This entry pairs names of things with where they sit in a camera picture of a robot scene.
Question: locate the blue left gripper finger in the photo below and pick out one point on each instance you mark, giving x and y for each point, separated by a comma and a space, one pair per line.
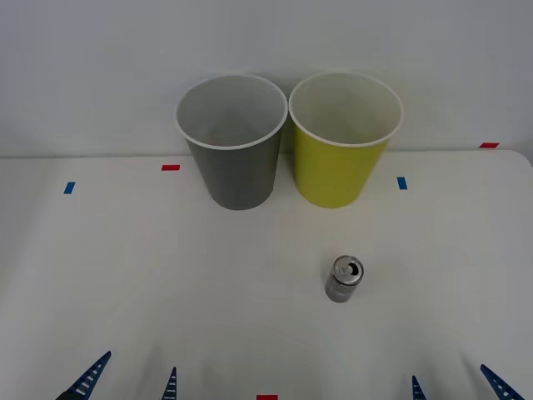
89, 377
170, 387

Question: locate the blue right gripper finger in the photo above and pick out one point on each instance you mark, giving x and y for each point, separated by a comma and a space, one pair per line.
417, 391
501, 385

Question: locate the black drink can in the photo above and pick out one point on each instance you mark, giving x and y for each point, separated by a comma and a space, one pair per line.
342, 283

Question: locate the grey plastic waste bin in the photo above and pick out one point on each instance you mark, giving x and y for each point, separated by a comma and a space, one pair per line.
241, 175

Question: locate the yellow-green plastic waste bin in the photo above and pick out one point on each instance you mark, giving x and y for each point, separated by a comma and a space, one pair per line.
333, 173

